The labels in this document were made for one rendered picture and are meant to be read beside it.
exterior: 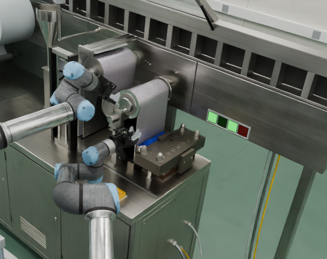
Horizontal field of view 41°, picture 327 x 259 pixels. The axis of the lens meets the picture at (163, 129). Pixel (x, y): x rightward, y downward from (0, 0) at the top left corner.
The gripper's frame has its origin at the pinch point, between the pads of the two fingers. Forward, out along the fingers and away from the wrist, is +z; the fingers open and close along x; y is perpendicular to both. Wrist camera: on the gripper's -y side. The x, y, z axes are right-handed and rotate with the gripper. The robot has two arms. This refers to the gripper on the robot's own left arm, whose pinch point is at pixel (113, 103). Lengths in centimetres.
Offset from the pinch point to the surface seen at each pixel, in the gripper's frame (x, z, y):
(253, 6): 76, 221, 166
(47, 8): 80, 7, 31
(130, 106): -2.3, 9.6, 3.3
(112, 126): 4.3, 14.4, -9.5
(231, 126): -40, 41, 20
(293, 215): -79, 83, -3
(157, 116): -5.1, 31.7, 6.6
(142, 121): -5.2, 21.7, 0.4
